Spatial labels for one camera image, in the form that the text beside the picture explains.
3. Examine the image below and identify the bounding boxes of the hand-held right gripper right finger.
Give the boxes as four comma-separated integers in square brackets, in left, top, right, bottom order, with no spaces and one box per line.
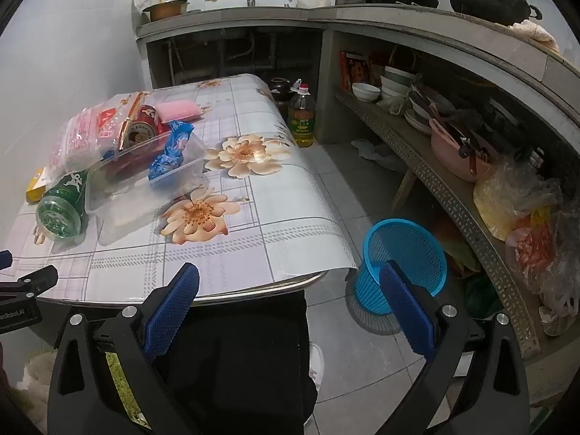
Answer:
[378,260,531,435]

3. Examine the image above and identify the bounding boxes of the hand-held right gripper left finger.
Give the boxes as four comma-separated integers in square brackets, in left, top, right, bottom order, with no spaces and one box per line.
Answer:
[47,262,202,435]

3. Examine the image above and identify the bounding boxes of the blue plastic mesh basket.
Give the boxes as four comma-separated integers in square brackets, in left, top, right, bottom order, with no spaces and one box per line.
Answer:
[354,218,448,315]

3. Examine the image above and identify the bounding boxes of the yellow white medicine box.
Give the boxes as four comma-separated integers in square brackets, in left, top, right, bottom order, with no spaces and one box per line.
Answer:
[25,167,50,204]

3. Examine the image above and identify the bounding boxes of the red drink can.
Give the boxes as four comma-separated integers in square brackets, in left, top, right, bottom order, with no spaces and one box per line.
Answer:
[127,105,170,148]

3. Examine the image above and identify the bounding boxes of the green white fluffy rug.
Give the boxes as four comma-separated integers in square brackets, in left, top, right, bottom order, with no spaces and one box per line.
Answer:
[16,349,57,399]

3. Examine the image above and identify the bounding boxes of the orange green plastic bag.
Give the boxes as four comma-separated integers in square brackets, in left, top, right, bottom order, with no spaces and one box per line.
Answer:
[432,222,481,277]

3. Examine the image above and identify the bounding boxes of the green plastic bottle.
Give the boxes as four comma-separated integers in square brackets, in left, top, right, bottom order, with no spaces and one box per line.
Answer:
[35,169,91,242]

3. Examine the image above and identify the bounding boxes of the person's black pants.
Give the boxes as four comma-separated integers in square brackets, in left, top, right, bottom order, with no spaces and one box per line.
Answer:
[154,290,318,435]

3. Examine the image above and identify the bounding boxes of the metal-edged table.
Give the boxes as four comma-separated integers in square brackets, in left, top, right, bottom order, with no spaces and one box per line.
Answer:
[36,269,328,313]

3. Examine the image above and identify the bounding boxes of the person's white shoe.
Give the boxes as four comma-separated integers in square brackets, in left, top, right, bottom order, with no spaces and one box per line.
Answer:
[309,343,326,388]

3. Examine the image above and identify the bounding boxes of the perforated metal shelf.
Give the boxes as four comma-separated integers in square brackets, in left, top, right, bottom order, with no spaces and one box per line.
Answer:
[335,88,538,359]

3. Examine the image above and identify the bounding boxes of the wooden shelf leg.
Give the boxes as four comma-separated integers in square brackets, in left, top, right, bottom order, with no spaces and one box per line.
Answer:
[392,170,420,211]

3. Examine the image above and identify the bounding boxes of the clear plastic food container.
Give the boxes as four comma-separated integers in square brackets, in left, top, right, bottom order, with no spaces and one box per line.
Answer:
[84,132,210,246]

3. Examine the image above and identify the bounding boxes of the red plastic bag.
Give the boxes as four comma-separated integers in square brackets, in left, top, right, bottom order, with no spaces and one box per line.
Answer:
[505,227,558,291]

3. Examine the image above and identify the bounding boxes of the clear bag of yellow food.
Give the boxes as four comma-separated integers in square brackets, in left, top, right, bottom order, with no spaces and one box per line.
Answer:
[472,158,563,241]

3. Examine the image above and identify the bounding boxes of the clear plastic bag with contents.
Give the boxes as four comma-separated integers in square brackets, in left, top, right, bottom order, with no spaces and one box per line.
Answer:
[49,93,146,177]

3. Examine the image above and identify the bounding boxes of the blue snack wrapper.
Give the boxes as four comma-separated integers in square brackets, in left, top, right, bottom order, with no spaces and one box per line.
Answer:
[148,119,195,182]

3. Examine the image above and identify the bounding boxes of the pink plastic basin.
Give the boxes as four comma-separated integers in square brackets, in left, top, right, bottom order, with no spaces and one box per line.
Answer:
[429,118,494,182]

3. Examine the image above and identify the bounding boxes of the crumpled white plastic bag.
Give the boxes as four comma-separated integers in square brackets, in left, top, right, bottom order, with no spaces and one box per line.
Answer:
[351,138,406,173]

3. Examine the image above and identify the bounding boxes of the clear plastic bags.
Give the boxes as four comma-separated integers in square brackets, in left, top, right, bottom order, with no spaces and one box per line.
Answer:
[535,190,580,336]

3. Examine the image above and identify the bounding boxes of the orange snack wrapper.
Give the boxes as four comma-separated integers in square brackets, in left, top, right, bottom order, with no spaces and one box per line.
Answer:
[117,92,148,152]

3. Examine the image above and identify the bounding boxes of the stack of plates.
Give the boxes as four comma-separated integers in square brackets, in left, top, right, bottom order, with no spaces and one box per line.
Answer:
[404,91,454,134]

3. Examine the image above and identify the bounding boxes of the pink sponge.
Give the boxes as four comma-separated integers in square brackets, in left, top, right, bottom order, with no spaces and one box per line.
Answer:
[155,100,203,123]

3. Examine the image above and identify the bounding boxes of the cooking oil bottle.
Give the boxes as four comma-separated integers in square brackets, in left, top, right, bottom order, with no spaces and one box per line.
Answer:
[287,79,318,148]

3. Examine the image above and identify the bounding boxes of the white bowl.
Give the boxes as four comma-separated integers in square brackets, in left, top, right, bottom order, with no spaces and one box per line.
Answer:
[352,82,381,103]

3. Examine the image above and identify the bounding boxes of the stack of white bowls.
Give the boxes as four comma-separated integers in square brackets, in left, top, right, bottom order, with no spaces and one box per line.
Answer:
[380,66,418,100]

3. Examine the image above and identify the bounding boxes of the red cardboard box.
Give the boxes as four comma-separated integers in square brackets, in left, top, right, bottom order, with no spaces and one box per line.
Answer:
[339,50,377,91]

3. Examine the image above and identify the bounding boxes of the dark ceramic jar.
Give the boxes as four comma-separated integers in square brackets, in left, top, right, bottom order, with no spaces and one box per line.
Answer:
[270,77,295,103]

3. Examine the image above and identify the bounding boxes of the concrete kitchen counter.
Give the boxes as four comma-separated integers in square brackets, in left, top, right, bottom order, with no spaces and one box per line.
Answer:
[136,4,580,141]

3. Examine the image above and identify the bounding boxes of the copper basin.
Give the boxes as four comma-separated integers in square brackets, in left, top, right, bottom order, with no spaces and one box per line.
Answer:
[142,0,189,22]

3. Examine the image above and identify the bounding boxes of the pinkish rag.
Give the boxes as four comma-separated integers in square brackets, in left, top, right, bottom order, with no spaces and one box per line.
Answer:
[507,19,563,53]

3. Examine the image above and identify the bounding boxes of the brown handled utensil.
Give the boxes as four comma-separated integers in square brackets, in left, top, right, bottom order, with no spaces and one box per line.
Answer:
[467,145,490,177]

